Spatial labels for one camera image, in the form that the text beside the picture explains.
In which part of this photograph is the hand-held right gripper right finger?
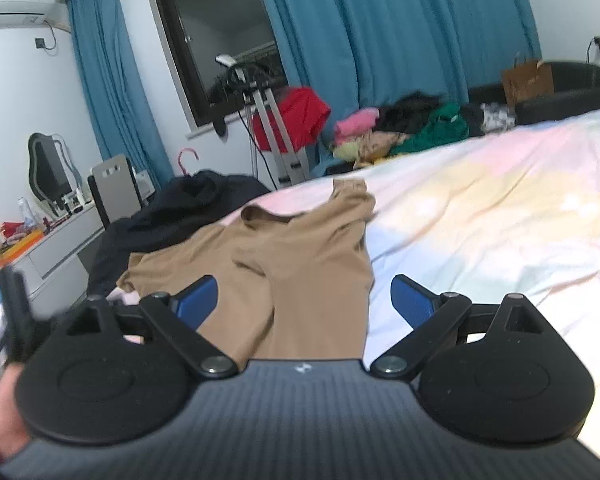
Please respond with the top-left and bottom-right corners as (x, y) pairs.
(370, 275), (545, 380)

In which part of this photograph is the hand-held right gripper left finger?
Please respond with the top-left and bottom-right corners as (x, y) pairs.
(67, 276), (239, 380)

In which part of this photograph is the tan knit garment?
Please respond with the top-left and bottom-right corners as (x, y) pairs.
(116, 177), (377, 361)

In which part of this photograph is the person's left forearm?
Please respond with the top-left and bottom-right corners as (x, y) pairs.
(0, 362), (33, 468)

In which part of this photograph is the red clothes hanger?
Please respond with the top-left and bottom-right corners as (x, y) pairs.
(177, 147), (200, 177)

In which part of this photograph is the black clothes pile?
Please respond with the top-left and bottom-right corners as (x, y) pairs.
(380, 91), (448, 133)

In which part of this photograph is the orange box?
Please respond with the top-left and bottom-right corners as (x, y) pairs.
(0, 230), (47, 262)

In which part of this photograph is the white dresser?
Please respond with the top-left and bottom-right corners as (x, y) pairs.
(0, 202), (106, 306)

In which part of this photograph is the black garment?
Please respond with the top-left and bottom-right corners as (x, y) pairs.
(86, 170), (273, 297)

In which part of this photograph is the clear plastic bottle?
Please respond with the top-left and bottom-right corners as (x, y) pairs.
(17, 197), (35, 229)

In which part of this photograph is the pastel bed blanket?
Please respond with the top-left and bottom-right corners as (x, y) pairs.
(105, 105), (600, 461)

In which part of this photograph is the grey chair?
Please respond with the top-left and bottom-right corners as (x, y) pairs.
(87, 156), (144, 229)

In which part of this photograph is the wavy framed mirror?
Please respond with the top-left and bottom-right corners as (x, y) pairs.
(27, 132), (78, 214)

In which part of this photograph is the brown patterned cloth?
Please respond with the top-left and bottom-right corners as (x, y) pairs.
(332, 130), (412, 162)

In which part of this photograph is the green garment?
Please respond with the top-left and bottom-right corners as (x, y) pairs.
(390, 102), (473, 157)

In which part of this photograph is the silver garment steamer stand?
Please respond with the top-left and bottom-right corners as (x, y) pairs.
(215, 52), (311, 187)

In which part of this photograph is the pink cloth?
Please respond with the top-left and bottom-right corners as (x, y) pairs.
(334, 107), (381, 137)

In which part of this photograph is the black and white cloth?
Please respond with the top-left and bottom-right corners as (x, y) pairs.
(480, 102), (517, 133)

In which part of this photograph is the red garment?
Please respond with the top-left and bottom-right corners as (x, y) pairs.
(252, 86), (332, 152)

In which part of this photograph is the narrow blue curtain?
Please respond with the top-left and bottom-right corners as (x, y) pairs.
(65, 0), (176, 188)

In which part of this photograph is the brown paper bag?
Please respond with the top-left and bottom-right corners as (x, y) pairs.
(501, 57), (555, 107)

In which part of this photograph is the black sofa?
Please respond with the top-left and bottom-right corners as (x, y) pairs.
(467, 61), (600, 127)

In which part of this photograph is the wide blue curtain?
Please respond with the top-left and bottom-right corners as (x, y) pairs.
(250, 0), (543, 181)

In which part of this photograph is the dark window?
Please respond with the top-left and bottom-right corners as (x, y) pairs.
(140, 0), (288, 128)

